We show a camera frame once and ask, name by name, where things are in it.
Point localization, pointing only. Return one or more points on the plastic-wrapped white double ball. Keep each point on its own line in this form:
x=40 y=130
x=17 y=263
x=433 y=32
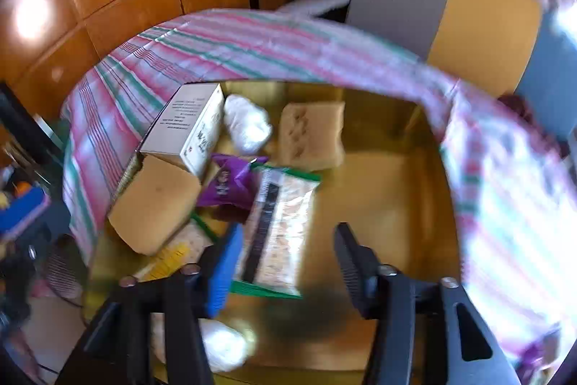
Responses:
x=221 y=344

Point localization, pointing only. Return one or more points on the green and white box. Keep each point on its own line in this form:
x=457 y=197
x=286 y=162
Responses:
x=180 y=128

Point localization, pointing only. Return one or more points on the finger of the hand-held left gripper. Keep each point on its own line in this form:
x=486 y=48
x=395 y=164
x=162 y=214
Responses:
x=22 y=213

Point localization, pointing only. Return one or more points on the golden gift box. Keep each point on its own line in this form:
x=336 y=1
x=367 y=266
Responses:
x=383 y=195

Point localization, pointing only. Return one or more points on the striped tablecloth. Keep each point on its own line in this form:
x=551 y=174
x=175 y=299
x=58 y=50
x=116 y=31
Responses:
x=270 y=46

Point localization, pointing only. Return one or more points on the green-wrapped snack bar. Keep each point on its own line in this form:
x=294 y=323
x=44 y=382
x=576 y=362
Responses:
x=284 y=227

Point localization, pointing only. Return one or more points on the floor fan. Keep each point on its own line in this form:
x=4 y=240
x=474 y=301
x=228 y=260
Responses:
x=65 y=270

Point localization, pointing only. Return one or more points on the purple snack packet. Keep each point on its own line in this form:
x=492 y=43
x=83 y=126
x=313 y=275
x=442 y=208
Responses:
x=225 y=186

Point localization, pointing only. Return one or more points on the dark red cloth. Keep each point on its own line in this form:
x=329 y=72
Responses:
x=518 y=107

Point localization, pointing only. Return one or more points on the yellow board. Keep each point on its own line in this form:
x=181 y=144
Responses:
x=482 y=28

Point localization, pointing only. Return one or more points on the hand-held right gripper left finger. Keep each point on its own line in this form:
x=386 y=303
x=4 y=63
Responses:
x=225 y=265

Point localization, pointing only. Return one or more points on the large yellow sponge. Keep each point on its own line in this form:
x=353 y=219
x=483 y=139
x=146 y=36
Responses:
x=153 y=207

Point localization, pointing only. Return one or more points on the cracker packet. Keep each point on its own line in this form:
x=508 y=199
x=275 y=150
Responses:
x=180 y=247

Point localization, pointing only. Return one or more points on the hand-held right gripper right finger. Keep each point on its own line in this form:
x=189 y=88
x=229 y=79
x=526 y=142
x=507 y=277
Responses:
x=352 y=270

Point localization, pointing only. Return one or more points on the small yellow sponge cake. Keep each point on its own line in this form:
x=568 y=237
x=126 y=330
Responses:
x=311 y=134

